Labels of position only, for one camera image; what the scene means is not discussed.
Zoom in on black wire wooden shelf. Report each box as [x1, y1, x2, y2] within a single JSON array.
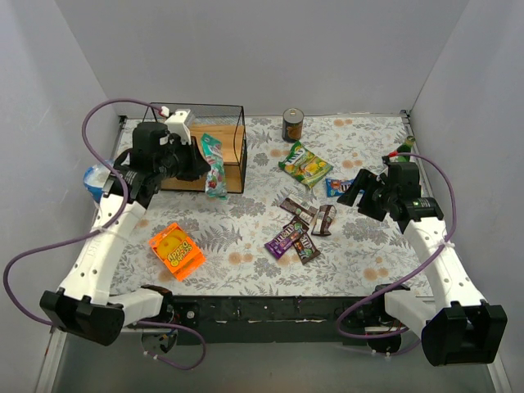
[[152, 102, 247, 194]]

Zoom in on brown candy bag barcode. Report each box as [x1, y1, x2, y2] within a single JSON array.
[[311, 205, 337, 237]]

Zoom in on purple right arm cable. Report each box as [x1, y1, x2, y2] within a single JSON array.
[[336, 151, 456, 356]]

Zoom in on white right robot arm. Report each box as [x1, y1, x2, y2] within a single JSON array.
[[337, 161, 508, 366]]

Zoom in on orange Scrub Daddy box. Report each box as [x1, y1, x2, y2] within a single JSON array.
[[148, 223, 206, 282]]

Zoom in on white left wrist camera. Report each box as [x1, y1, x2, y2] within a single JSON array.
[[165, 109, 195, 145]]

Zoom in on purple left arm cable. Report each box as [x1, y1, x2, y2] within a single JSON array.
[[2, 97, 208, 371]]

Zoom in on brown tin can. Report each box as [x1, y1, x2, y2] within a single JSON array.
[[282, 108, 304, 142]]

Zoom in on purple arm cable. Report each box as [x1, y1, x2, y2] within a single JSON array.
[[2, 97, 208, 371], [336, 151, 456, 356]]

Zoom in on purple M&M candy bag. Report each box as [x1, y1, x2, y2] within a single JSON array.
[[264, 217, 309, 260]]

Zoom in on blue M&M candy bag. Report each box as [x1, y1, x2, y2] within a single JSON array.
[[325, 178, 353, 197]]

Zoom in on teal red candy bag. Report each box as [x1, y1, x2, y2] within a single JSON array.
[[201, 133, 228, 199]]

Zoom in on green yellow candy bag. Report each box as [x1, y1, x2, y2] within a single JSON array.
[[278, 141, 333, 188]]

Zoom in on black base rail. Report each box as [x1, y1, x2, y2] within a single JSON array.
[[126, 292, 410, 345]]

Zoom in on brown M&M candy bag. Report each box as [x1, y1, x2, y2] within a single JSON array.
[[293, 233, 321, 264]]

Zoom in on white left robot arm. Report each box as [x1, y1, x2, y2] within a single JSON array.
[[39, 122, 210, 346]]

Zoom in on green glass bottle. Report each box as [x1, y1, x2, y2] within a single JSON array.
[[392, 135, 416, 162]]

